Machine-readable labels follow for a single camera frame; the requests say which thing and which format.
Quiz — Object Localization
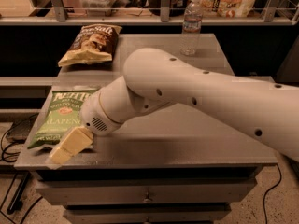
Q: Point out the green jalapeno chip bag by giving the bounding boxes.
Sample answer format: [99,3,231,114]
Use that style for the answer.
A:
[28,90,95,149]

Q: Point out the upper grey drawer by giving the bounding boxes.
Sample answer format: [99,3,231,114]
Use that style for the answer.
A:
[36,178,256,206]

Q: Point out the black cables on left floor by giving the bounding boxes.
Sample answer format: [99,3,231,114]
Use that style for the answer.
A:
[0,114,43,224]

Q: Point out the lower grey drawer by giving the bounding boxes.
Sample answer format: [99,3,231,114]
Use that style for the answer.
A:
[64,204,231,224]

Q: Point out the black cable on right floor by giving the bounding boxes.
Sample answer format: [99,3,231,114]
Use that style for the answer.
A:
[262,163,283,224]

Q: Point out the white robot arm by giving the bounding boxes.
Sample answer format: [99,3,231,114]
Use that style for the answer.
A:
[47,48,299,168]

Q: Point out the colourful snack bag on shelf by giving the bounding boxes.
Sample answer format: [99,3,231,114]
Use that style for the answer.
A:
[199,0,262,19]

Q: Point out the grey drawer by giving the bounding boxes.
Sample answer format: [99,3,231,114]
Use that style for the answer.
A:
[36,178,256,206]
[64,204,231,224]

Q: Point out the brown sea salt chip bag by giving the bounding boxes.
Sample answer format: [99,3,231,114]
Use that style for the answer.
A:
[58,24,121,67]

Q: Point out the clear plastic container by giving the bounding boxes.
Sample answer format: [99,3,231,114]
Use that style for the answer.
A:
[80,0,116,17]

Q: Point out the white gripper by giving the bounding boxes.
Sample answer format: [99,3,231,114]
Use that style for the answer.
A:
[48,90,121,165]

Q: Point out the clear plastic water bottle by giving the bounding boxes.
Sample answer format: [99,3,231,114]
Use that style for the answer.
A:
[180,2,203,56]

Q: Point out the metal shelf rail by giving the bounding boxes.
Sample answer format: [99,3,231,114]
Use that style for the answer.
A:
[0,0,299,26]

